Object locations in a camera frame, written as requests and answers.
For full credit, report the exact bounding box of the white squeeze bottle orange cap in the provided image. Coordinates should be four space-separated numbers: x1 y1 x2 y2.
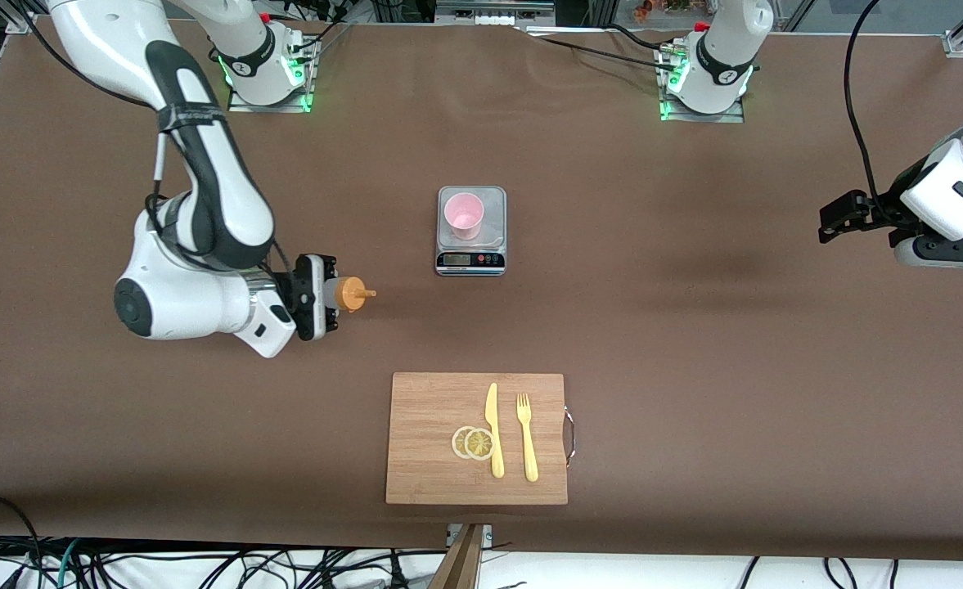
324 277 378 313

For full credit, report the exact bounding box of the pink plastic cup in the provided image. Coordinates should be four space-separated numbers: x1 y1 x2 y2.
443 191 484 241

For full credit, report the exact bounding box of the wooden cutting board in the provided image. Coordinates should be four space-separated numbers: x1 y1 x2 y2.
385 372 577 506

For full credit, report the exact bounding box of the silver digital kitchen scale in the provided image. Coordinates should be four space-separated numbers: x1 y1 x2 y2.
435 186 507 277

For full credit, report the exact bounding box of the brown table cover sheet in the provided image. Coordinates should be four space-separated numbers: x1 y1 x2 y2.
0 16 963 563

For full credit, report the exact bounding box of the yellow plastic knife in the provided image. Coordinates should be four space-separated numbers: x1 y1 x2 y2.
484 382 506 479

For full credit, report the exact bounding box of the yellow plastic fork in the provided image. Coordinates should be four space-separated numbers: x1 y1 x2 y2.
516 393 540 483

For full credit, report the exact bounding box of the wooden beam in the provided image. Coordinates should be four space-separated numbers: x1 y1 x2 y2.
428 524 486 589

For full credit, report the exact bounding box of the grey power strip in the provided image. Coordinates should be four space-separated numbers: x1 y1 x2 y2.
434 0 557 28

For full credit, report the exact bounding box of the left arm gripper cable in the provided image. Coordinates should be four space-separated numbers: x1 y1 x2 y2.
844 0 891 222

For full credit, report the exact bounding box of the arm gripper cable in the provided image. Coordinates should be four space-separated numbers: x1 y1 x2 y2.
7 0 295 283
844 0 891 222

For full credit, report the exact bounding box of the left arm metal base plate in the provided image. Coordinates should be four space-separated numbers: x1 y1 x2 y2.
659 43 746 124

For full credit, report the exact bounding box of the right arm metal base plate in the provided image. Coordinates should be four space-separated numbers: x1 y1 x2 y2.
227 37 317 114

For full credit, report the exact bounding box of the right arm gripper cable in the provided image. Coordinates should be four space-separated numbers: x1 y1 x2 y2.
7 0 295 283

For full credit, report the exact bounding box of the black base power cable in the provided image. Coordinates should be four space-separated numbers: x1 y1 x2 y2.
522 29 678 73
289 0 359 58

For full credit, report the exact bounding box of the metal bracket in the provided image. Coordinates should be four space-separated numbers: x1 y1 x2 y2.
446 524 493 551

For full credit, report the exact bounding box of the teal floor cable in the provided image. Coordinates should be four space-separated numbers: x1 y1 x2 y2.
54 538 83 589

